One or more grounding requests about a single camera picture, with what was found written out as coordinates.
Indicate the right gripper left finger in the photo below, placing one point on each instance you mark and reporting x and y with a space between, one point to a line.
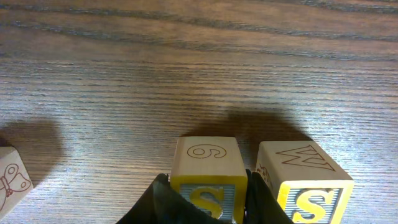
160 204

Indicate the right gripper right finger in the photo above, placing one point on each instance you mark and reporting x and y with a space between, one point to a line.
260 206

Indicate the yellow S block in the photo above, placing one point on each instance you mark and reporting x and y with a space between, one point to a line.
307 183
208 172

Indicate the green R letter block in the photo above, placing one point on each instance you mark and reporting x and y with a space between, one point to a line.
15 181

